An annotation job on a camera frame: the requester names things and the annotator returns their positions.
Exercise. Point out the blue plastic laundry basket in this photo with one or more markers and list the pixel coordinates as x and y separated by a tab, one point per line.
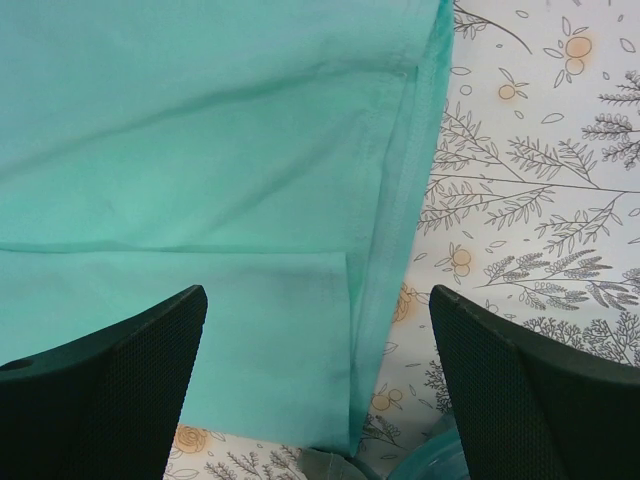
441	457

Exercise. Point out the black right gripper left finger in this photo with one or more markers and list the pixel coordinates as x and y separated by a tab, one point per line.
104	406

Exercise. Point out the teal t shirt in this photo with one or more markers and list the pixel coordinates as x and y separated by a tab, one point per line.
273	152

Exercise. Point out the floral table cloth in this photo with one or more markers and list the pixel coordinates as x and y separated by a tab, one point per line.
517	140

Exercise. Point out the grey t shirt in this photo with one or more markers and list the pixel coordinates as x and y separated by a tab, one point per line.
320	465

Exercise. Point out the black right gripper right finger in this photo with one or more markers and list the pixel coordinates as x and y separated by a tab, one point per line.
529	407

